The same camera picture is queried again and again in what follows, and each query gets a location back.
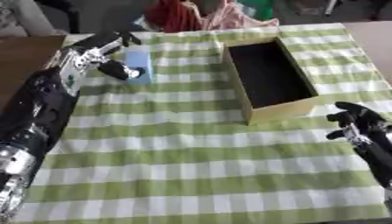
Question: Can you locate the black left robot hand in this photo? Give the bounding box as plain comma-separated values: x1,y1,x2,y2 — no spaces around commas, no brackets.
70,30,149,82

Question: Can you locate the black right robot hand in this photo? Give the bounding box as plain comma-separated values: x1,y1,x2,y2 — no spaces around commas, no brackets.
325,101,392,202

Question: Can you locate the light blue rectangular block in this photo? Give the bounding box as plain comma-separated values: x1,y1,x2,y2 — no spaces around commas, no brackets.
121,45,155,86

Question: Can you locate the tan cardboard box black inside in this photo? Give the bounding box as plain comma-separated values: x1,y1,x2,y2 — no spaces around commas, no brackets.
219,36,322,127

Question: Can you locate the green object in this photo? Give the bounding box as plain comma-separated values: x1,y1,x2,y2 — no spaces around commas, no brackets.
237,0,277,22

